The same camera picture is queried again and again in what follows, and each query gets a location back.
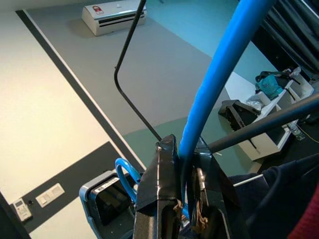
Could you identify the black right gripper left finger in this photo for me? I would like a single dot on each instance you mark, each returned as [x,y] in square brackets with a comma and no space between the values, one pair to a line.
[157,186]

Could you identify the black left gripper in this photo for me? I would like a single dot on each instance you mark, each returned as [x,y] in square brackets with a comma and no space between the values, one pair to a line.
[112,204]

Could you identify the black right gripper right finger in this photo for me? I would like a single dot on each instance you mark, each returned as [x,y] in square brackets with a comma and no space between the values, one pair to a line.
[214,186]

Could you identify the dark red T-shirt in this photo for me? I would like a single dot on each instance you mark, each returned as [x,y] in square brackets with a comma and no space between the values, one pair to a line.
[309,219]

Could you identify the blue plastic hanger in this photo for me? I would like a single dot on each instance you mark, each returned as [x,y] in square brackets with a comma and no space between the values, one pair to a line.
[219,62]

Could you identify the navy shirt gold print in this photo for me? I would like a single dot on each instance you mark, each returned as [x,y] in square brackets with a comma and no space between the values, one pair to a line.
[274,199]

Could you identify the white cubby shelf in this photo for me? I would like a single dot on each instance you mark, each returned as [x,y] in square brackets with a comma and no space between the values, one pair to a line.
[264,149]

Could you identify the black angular stand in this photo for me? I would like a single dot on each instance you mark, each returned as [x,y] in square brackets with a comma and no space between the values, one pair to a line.
[236,114]

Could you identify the black metal clothes rack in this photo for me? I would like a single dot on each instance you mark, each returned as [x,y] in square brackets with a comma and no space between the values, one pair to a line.
[261,124]

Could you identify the white remote control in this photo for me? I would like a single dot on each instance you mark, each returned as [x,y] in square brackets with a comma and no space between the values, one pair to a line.
[22,209]

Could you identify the teal bag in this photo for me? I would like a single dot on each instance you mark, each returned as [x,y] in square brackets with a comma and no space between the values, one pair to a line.
[270,85]

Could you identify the black curtain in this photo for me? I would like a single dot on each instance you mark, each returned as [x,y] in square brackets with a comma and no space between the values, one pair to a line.
[294,30]

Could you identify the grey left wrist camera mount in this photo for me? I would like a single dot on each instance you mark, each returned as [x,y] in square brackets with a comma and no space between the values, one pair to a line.
[84,204]

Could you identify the white wall switch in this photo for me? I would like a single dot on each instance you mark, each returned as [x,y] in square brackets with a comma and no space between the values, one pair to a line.
[49,195]

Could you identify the white wall air conditioner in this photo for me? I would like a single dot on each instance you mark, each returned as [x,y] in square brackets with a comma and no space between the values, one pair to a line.
[112,17]

